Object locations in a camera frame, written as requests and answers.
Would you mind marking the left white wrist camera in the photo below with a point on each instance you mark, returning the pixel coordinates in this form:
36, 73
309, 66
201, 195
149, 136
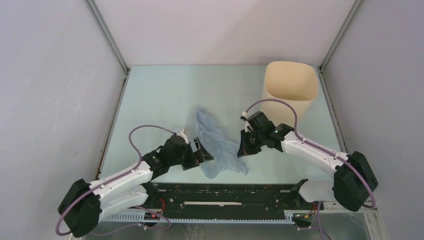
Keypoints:
181, 135

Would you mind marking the aluminium frame post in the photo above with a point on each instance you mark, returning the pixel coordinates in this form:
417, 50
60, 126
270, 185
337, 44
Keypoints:
107, 35
355, 8

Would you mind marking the beige trash bin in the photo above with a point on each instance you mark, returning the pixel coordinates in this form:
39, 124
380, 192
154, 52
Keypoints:
291, 82

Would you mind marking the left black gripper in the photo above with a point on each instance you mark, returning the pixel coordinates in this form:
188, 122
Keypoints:
200, 155

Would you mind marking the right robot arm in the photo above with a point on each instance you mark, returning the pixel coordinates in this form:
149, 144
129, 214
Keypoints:
352, 179

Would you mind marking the blue plastic trash bag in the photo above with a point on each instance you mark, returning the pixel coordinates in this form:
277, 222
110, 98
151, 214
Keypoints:
216, 143

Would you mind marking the left aluminium frame post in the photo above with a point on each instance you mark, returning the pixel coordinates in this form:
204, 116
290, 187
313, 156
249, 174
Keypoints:
107, 35

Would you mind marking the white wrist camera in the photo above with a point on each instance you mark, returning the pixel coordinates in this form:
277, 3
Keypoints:
244, 117
181, 135

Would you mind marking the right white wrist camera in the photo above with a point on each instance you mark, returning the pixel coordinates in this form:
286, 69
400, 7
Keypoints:
244, 117

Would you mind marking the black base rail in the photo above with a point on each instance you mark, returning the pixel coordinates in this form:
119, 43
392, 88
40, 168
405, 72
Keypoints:
218, 203

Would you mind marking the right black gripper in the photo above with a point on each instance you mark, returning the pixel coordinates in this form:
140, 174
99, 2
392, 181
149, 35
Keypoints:
245, 149

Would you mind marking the right aluminium frame post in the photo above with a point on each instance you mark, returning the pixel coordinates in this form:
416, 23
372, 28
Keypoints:
355, 8

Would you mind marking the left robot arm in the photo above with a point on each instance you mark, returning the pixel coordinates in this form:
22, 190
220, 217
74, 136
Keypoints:
88, 203

